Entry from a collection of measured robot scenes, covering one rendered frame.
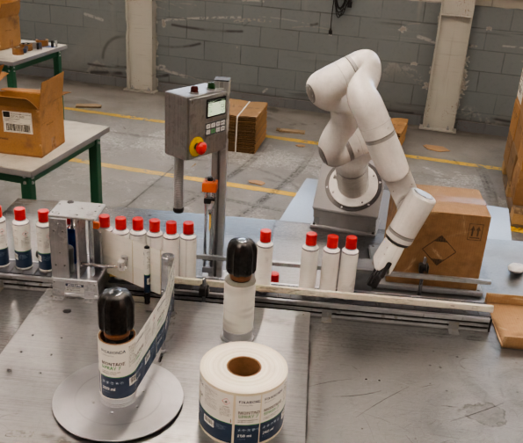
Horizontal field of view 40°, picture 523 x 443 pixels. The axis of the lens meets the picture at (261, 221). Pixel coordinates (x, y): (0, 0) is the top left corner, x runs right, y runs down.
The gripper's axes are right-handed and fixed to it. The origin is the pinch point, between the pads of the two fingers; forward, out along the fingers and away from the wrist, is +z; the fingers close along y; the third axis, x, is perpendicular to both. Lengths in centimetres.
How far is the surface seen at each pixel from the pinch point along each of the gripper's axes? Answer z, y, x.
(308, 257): 0.4, 2.3, -22.0
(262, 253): 5.1, 2.9, -35.0
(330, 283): 5.4, 2.7, -12.0
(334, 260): -2.1, 2.6, -14.4
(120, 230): 17, 2, -77
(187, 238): 11, 2, -57
